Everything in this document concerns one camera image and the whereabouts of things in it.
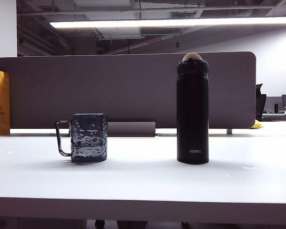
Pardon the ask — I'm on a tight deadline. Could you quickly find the gray desk divider panel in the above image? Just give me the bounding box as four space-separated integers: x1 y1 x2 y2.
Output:
0 51 256 130

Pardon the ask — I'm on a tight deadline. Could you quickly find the dark textured glass mug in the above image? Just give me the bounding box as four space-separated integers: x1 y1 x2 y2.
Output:
56 113 108 164

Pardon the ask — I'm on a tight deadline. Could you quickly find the long ceiling light strip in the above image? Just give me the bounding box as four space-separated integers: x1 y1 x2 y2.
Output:
49 16 286 29

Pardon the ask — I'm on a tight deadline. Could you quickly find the black Thermos flask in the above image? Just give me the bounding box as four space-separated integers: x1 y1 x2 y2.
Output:
176 52 210 165

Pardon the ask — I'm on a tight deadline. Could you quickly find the gray cable cover box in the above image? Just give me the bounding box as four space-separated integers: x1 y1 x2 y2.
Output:
107 121 156 137

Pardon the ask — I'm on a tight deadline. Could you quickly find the yellow paper bag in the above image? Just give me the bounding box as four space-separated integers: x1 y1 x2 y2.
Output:
0 69 11 136

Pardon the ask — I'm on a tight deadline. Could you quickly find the black office chair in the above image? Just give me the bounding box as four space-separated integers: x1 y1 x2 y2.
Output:
255 83 267 121

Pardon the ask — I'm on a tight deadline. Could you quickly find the ceiling air vent grille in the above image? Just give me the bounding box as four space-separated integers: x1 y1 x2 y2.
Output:
171 11 196 20

